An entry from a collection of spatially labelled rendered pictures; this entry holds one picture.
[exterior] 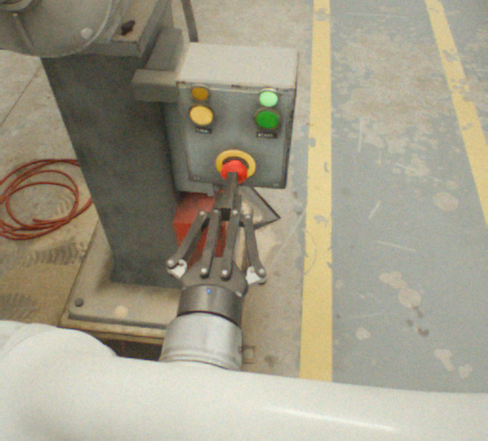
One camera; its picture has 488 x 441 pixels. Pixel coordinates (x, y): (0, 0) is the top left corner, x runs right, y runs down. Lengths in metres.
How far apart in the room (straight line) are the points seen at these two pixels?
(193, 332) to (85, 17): 0.40
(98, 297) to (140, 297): 0.12
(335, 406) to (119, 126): 0.79
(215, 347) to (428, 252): 1.48
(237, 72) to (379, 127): 1.75
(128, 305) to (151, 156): 0.53
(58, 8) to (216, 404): 0.51
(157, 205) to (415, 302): 1.03
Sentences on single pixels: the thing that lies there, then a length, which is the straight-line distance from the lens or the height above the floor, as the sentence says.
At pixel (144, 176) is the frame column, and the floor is 0.74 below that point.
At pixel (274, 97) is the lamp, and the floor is 1.11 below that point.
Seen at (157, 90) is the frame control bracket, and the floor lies 1.03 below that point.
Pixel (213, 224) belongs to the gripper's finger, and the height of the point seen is 0.99.
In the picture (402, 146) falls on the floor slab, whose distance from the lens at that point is 2.29.
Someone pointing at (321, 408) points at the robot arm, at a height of 1.26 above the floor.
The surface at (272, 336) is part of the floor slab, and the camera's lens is 1.64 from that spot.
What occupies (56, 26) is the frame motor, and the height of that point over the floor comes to 1.18.
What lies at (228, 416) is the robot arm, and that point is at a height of 1.24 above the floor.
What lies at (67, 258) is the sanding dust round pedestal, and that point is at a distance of 1.90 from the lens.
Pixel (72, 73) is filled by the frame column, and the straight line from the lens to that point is 0.92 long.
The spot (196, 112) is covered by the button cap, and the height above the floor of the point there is 1.08.
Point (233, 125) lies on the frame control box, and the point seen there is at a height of 1.05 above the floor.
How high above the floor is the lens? 1.49
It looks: 49 degrees down
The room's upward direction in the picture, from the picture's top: straight up
